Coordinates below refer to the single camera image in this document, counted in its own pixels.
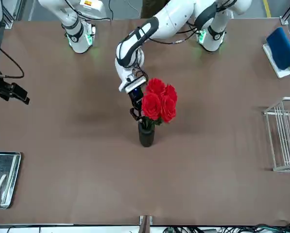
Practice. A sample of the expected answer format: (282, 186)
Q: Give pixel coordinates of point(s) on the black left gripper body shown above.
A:
(136, 99)

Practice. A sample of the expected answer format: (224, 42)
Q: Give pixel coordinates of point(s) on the red rose bouquet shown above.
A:
(150, 106)

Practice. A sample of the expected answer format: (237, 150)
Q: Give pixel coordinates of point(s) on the black cylindrical vase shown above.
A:
(146, 139)

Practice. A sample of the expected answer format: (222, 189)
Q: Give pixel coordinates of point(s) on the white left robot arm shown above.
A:
(174, 21)

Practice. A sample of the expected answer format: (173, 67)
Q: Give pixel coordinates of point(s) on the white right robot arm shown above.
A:
(79, 46)

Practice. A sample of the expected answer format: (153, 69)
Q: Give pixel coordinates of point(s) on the shiny metal tray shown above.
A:
(0, 161)

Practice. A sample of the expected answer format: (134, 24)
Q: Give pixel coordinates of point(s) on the silver metal chopstick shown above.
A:
(9, 179)

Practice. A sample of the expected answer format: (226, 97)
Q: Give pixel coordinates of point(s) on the person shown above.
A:
(149, 7)

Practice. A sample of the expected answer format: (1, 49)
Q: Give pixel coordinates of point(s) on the white box yellow label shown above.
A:
(93, 9)

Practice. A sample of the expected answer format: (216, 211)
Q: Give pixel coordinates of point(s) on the blue topped white stand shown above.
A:
(280, 48)

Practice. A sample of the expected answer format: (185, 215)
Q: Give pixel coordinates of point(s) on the aluminium frame rail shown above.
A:
(284, 20)
(12, 14)

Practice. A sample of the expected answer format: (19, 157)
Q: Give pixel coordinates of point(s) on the aluminium profile post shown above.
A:
(146, 225)

